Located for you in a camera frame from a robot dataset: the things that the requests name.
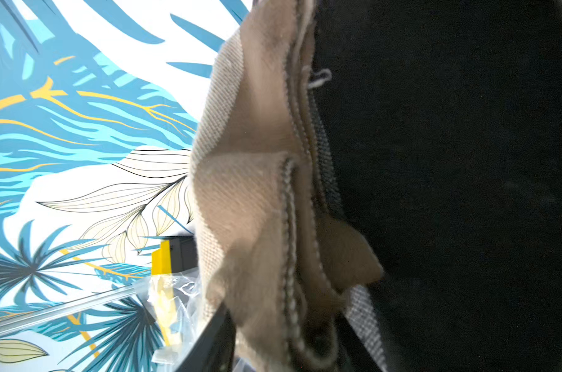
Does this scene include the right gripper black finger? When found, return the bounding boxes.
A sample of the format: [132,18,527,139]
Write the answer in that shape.
[176,302,236,372]

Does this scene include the clear plastic vacuum bag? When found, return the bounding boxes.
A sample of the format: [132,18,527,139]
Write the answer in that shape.
[146,268,202,371]

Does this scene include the brown beige striped blanket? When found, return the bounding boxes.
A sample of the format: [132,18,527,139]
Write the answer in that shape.
[190,1,383,371]

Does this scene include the grey checkered blanket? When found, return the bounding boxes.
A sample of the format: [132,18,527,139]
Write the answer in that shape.
[345,285,388,371]

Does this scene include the yellow black toolbox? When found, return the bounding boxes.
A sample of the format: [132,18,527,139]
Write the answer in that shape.
[151,236,198,275]

